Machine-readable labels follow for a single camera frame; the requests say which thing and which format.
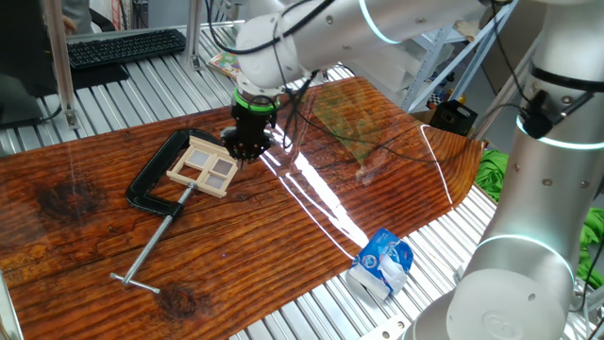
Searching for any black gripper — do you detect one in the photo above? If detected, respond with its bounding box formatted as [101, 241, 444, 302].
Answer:
[220, 106, 279, 164]

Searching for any small sliding window sash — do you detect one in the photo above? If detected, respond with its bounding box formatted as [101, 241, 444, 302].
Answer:
[210, 158, 237, 177]

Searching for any colourful picture book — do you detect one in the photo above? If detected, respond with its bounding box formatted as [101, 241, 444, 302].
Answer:
[209, 50, 243, 80]

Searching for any black C-clamp with steel screw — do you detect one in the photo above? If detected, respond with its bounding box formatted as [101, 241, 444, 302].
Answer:
[109, 127, 223, 295]

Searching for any wood grain table mat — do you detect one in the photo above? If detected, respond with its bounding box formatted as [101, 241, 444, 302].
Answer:
[0, 76, 485, 340]

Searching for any black computer keyboard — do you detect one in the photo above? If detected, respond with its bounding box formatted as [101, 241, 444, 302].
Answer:
[67, 28, 187, 71]

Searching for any black mouse pad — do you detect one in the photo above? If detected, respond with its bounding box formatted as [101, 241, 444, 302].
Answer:
[70, 63, 129, 91]

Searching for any blue tissue pack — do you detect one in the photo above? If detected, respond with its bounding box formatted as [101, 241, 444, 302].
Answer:
[345, 228, 415, 301]

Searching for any white metal shelf rack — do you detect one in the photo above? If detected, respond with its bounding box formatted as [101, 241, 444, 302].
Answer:
[339, 0, 520, 114]

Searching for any black plastic crate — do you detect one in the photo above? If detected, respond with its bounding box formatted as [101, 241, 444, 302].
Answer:
[428, 98, 478, 138]

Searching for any person in grey clothing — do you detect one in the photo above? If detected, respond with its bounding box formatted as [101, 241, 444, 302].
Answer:
[60, 0, 95, 37]

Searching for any black computer monitor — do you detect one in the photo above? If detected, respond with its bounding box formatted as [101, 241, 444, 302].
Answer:
[0, 0, 58, 128]

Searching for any green cloth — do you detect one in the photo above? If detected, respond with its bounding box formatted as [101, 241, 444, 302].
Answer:
[473, 148, 604, 290]

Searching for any miniature wooden window frame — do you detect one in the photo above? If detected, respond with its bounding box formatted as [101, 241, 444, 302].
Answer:
[165, 135, 240, 199]

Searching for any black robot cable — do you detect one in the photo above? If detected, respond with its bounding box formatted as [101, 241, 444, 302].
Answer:
[205, 0, 534, 166]

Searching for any aluminium profile post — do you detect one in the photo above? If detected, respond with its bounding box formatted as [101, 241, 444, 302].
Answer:
[42, 0, 80, 129]
[185, 0, 205, 71]

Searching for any white perforated bracket plate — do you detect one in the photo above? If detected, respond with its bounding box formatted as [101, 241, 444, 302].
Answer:
[357, 314, 411, 340]

